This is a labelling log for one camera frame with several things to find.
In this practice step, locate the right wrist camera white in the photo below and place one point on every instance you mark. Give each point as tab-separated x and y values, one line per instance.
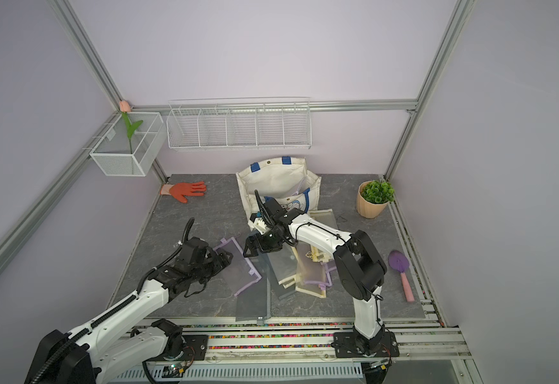
259	225

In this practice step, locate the yellow mesh pouch bottom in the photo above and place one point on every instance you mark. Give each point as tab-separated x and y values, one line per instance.
302	250

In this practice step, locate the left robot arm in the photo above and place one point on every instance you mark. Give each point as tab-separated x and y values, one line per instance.
93	353

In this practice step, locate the white canvas Doraemon tote bag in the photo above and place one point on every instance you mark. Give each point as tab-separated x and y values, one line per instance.
287	179

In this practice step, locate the white slotted vent grille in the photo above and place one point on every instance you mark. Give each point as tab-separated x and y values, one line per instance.
280	372

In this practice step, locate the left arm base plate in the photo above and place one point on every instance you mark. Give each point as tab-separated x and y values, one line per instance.
193	348

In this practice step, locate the artificial pink tulip flower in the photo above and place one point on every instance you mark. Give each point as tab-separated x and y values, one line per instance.
131	126

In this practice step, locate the purple mesh pouch under pile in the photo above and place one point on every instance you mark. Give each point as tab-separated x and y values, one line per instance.
316	273

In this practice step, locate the green plant in beige pot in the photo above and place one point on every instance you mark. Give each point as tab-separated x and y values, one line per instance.
373	197

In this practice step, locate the red rubber glove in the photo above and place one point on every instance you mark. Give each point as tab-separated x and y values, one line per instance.
182	190

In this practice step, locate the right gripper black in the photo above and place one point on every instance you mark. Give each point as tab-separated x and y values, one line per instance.
259	246

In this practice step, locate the grey mesh pouch front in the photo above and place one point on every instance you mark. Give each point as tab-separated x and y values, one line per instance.
253	305

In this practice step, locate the long white wire wall basket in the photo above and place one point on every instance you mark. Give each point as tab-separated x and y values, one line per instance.
239	123

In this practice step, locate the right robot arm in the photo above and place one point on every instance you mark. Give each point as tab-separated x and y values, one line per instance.
359	265

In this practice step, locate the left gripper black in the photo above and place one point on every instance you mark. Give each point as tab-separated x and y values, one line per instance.
218	265

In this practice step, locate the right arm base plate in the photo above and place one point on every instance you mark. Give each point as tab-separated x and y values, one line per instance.
354	345

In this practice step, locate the purple mesh pouch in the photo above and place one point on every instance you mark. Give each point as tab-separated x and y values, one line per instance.
316	273
241	273

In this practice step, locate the small white mesh wall basket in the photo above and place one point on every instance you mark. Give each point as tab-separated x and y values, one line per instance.
112	154

